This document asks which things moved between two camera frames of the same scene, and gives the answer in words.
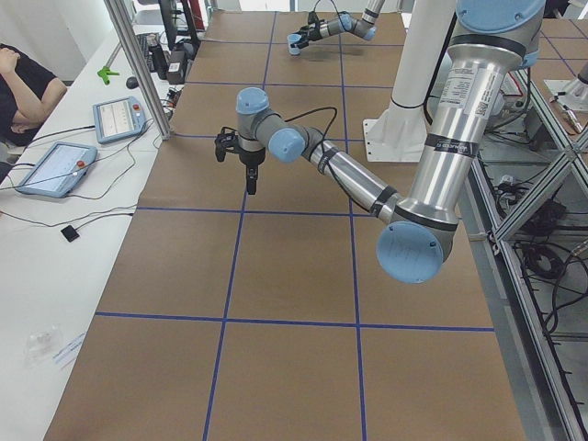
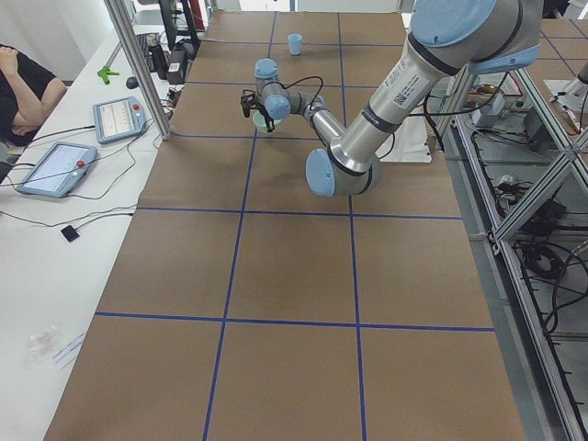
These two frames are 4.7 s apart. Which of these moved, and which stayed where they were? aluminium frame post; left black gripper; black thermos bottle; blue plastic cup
Moved: left black gripper
Stayed: black thermos bottle; blue plastic cup; aluminium frame post
